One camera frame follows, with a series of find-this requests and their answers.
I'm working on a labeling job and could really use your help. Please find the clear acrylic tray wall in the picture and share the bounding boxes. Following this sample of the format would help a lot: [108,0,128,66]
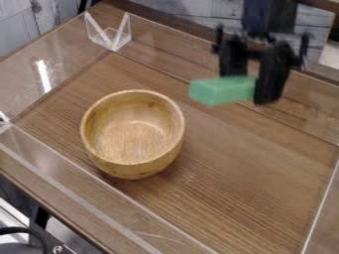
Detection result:
[0,120,218,254]

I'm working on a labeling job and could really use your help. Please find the clear acrylic corner bracket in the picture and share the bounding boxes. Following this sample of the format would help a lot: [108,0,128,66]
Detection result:
[84,12,131,52]

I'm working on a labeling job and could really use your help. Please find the black metal table leg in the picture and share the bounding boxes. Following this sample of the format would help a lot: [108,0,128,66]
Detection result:
[30,206,70,254]

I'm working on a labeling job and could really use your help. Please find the black cable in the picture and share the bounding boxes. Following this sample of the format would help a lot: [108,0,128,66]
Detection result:
[0,226,46,254]

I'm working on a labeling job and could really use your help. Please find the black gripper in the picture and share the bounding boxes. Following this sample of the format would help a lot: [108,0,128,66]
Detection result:
[212,0,311,105]

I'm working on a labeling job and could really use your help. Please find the brown wooden bowl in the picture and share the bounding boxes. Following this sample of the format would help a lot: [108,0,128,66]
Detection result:
[80,89,186,180]

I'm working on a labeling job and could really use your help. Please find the green rectangular block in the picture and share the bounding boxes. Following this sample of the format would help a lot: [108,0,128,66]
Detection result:
[188,76,255,106]

